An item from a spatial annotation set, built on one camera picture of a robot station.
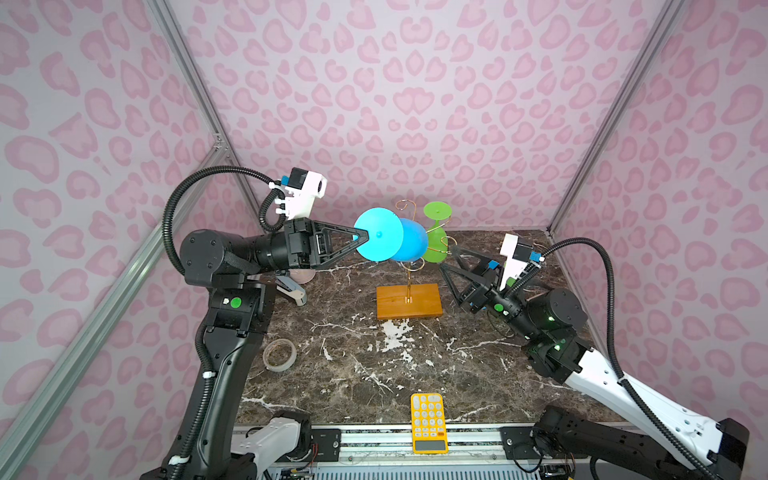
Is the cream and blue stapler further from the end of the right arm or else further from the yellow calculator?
the end of the right arm

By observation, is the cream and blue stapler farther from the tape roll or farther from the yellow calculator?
the yellow calculator

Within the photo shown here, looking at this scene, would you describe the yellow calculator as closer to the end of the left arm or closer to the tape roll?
the tape roll

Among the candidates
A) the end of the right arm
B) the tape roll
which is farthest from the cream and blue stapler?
the end of the right arm

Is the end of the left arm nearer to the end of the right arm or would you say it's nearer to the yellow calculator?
the end of the right arm

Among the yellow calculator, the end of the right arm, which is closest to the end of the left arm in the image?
the end of the right arm

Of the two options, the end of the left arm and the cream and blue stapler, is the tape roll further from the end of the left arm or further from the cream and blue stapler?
the end of the left arm

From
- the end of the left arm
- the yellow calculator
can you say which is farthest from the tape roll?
the end of the left arm

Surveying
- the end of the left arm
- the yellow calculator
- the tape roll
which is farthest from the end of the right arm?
the tape roll

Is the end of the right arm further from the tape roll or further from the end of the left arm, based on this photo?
the tape roll

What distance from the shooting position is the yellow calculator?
0.74 metres

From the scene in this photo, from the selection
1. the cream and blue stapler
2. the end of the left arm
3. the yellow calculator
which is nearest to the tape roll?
the cream and blue stapler

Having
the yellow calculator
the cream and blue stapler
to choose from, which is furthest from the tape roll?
the yellow calculator

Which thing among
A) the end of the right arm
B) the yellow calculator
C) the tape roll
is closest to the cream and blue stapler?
the tape roll

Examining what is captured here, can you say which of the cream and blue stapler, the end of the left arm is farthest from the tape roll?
the end of the left arm
